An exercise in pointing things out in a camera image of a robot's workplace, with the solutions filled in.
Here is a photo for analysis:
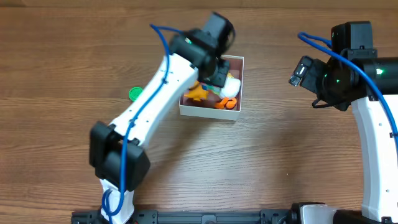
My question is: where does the orange dinosaur toy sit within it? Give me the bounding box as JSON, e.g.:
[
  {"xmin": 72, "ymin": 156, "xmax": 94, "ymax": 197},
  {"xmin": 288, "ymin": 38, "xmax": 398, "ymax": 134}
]
[{"xmin": 184, "ymin": 81, "xmax": 208, "ymax": 101}]

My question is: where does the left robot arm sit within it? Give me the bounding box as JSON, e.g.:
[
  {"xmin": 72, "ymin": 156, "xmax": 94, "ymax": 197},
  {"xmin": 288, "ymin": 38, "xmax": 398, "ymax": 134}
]
[{"xmin": 89, "ymin": 12, "xmax": 236, "ymax": 223}]

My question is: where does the white plush duck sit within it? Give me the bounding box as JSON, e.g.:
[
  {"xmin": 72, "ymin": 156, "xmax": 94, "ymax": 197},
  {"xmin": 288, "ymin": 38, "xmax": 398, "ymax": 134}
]
[{"xmin": 213, "ymin": 72, "xmax": 241, "ymax": 110}]

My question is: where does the pastel rubik's cube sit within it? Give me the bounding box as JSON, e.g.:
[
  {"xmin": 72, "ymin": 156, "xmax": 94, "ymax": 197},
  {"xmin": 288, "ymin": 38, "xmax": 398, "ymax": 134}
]
[{"xmin": 201, "ymin": 83, "xmax": 221, "ymax": 95}]

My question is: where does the green round disc toy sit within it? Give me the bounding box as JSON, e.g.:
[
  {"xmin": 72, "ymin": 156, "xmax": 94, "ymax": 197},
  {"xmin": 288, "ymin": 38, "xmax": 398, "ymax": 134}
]
[{"xmin": 129, "ymin": 86, "xmax": 143, "ymax": 101}]

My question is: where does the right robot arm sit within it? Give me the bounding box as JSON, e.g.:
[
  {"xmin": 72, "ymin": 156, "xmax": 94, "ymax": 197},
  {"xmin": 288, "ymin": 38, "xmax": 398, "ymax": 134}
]
[{"xmin": 287, "ymin": 21, "xmax": 397, "ymax": 223}]

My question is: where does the white open cardboard box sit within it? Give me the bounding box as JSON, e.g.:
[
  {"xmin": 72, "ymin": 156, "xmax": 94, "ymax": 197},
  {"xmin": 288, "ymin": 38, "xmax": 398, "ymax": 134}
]
[{"xmin": 179, "ymin": 55, "xmax": 244, "ymax": 121}]

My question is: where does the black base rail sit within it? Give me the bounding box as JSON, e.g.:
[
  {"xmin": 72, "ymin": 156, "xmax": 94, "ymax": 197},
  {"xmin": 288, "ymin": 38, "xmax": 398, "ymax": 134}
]
[{"xmin": 70, "ymin": 209, "xmax": 312, "ymax": 224}]

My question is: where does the left blue cable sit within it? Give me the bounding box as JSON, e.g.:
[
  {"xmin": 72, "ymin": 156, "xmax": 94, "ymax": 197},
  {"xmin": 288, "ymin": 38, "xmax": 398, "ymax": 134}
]
[{"xmin": 101, "ymin": 23, "xmax": 187, "ymax": 224}]

